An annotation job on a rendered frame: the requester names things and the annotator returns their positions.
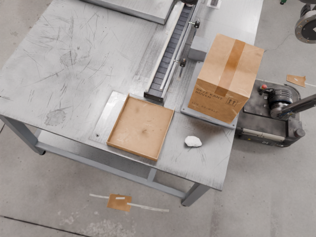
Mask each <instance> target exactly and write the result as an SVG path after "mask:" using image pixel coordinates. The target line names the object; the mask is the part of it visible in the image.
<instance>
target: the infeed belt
mask: <svg viewBox="0 0 316 237"><path fill-rule="evenodd" d="M197 2H198V0H197ZM196 5H197V4H196ZM196 5H195V7H194V9H193V12H192V15H191V17H190V20H189V21H191V18H192V16H193V13H194V11H195V8H196ZM191 9H192V7H187V6H186V4H184V7H183V9H182V12H181V14H180V16H179V19H178V21H177V24H176V26H175V28H174V31H173V33H172V36H171V38H170V40H169V42H168V45H167V47H166V50H165V52H164V55H163V57H162V59H161V62H160V64H159V67H158V69H157V72H156V74H155V76H154V79H153V81H152V84H151V86H150V88H149V90H148V92H146V93H147V94H150V95H153V96H156V97H159V98H161V96H162V94H163V91H164V88H165V86H166V83H167V80H168V78H169V75H170V73H171V70H172V67H173V65H174V62H173V64H172V66H171V69H170V72H169V74H168V76H167V79H166V82H165V84H164V87H163V89H162V91H161V90H160V87H161V85H162V82H163V80H164V77H165V74H166V72H167V69H168V67H169V64H170V62H171V60H172V57H173V54H174V52H175V49H176V47H177V44H178V42H179V39H180V36H181V34H182V31H183V29H184V26H185V24H186V22H187V19H188V16H189V14H190V11H191ZM188 26H189V23H188V25H187V28H188ZM187 28H186V30H185V33H184V35H183V38H182V40H181V43H180V46H179V48H178V51H177V53H176V56H175V58H174V59H176V57H177V55H178V52H179V50H180V47H181V44H182V41H183V39H184V36H185V34H186V31H187Z"/></svg>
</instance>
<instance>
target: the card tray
mask: <svg viewBox="0 0 316 237"><path fill-rule="evenodd" d="M174 110H175V108H174ZM174 110H172V109H169V108H166V107H163V106H159V105H156V104H153V103H150V102H147V101H144V100H141V99H138V98H135V97H132V96H129V92H128V95H127V97H126V99H125V101H124V103H123V106H122V108H121V110H120V112H119V114H118V117H117V119H116V121H115V123H114V125H113V128H112V130H111V132H110V134H109V136H108V139H107V141H106V143H107V145H109V146H112V147H115V148H118V149H121V150H124V151H127V152H130V153H133V154H135V155H138V156H141V157H144V158H147V159H150V160H153V161H156V162H157V160H158V157H159V154H160V151H161V148H162V145H163V142H164V139H165V137H166V134H167V131H168V128H169V125H170V122H171V119H172V117H173V114H174Z"/></svg>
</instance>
